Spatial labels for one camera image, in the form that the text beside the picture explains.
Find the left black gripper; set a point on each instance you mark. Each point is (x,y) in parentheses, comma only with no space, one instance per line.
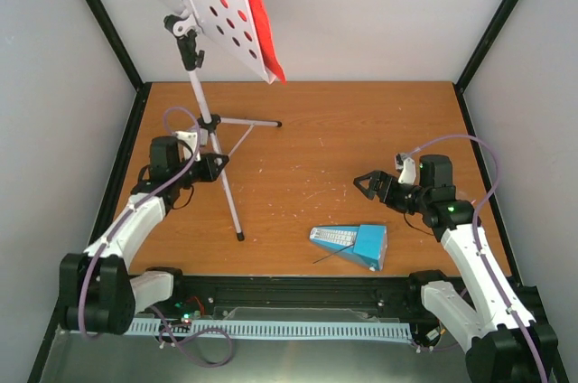
(210,170)

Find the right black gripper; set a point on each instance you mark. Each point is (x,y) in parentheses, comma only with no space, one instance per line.
(378,176)

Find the blue metronome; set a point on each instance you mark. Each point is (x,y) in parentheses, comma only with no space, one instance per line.
(364,244)

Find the white perforated music stand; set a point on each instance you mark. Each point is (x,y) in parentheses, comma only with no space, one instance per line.
(228,23)

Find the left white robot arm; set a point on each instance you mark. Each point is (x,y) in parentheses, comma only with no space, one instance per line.
(96,293)

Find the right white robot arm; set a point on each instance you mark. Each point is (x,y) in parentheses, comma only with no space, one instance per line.
(501,338)

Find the red cloth on stand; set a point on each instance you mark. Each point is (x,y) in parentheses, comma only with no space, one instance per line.
(265,38)

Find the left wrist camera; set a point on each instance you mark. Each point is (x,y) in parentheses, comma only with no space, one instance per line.
(193,142)

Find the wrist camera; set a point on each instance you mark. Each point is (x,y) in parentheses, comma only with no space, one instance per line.
(193,142)
(405,166)

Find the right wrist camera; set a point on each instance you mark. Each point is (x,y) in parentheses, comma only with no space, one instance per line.
(405,166)

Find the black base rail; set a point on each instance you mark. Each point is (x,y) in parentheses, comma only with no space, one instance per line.
(385,297)

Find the light blue slotted cable duct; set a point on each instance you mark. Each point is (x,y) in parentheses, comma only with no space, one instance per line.
(294,331)

